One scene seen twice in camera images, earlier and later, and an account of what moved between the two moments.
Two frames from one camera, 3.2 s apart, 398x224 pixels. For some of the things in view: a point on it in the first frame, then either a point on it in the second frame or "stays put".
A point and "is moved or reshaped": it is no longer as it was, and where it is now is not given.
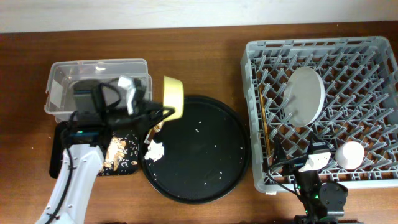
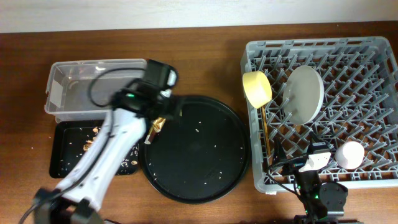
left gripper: x=144 y=112 -> x=168 y=109
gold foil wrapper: x=156 y=128 stays put
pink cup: x=349 y=155 stays put
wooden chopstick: x=263 y=121 stays put
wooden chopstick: x=265 y=122 stays put
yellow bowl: x=173 y=97 is moved or reshaped
